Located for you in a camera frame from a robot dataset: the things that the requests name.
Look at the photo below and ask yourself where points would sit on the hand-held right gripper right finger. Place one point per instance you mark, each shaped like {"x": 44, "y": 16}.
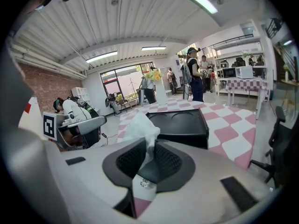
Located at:
{"x": 198, "y": 195}

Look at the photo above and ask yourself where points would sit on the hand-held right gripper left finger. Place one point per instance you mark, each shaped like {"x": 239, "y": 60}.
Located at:
{"x": 93, "y": 183}

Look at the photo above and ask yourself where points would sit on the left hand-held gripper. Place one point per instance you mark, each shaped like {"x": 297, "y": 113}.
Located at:
{"x": 49, "y": 125}

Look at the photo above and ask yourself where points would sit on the white cloth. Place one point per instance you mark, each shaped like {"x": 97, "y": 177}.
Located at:
{"x": 140, "y": 127}

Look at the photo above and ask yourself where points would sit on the black box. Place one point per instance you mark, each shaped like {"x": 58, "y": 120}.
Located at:
{"x": 182, "y": 125}

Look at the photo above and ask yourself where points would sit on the white cubby shelf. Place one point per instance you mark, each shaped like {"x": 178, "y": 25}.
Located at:
{"x": 77, "y": 94}

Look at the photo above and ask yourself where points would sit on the wooden chair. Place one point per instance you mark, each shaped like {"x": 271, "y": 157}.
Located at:
{"x": 123, "y": 102}

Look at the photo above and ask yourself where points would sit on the pink white checkered tablecloth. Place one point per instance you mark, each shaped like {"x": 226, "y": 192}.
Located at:
{"x": 229, "y": 134}
{"x": 245, "y": 85}

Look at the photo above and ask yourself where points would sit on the white vase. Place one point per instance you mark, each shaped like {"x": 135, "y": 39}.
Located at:
{"x": 161, "y": 94}

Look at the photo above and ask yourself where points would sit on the yellow flower bouquet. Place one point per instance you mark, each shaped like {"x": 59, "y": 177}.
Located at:
{"x": 154, "y": 76}

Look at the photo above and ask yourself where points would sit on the black office chair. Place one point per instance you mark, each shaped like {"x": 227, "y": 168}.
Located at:
{"x": 285, "y": 143}

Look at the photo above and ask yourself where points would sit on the white table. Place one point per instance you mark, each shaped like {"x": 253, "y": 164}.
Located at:
{"x": 258, "y": 106}

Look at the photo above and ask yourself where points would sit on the black microwave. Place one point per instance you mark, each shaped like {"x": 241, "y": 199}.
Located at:
{"x": 229, "y": 73}

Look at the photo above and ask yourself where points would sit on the white microwave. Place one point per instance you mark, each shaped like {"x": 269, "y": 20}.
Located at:
{"x": 244, "y": 72}

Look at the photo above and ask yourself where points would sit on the white shelf unit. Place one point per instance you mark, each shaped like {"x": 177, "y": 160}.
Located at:
{"x": 233, "y": 54}

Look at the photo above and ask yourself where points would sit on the round wooden side table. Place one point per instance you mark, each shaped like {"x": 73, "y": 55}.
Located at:
{"x": 292, "y": 81}

